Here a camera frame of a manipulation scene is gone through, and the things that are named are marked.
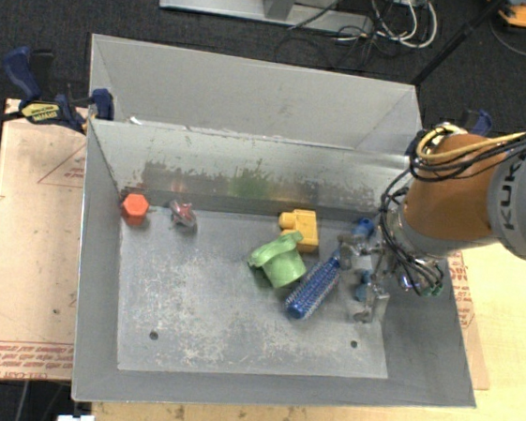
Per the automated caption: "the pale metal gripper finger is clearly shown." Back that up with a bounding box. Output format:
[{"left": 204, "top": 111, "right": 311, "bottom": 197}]
[
  {"left": 334, "top": 232, "right": 377, "bottom": 272},
  {"left": 352, "top": 282, "right": 393, "bottom": 326}
]

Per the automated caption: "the yellow toy block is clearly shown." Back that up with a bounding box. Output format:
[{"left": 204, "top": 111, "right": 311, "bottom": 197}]
[{"left": 275, "top": 206, "right": 323, "bottom": 256}]

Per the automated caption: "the blue bristle brush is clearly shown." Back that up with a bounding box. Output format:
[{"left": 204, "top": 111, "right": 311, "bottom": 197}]
[{"left": 282, "top": 243, "right": 345, "bottom": 325}]

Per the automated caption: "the green toy bolt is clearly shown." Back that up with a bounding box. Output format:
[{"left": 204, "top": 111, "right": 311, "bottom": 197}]
[{"left": 244, "top": 225, "right": 313, "bottom": 293}]

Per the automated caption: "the grey metal bin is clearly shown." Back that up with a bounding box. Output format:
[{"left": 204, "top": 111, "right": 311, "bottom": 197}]
[{"left": 50, "top": 33, "right": 515, "bottom": 421}]

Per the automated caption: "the small red and grey toy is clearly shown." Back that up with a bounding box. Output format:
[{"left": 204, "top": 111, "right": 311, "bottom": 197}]
[{"left": 166, "top": 199, "right": 202, "bottom": 234}]

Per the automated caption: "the orange hexagonal toy bolt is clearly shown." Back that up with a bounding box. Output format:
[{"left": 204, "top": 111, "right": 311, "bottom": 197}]
[{"left": 118, "top": 190, "right": 154, "bottom": 229}]

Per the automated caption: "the brown cardboard board, red print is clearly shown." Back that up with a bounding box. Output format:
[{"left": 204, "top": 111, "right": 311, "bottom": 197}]
[{"left": 0, "top": 97, "right": 518, "bottom": 421}]

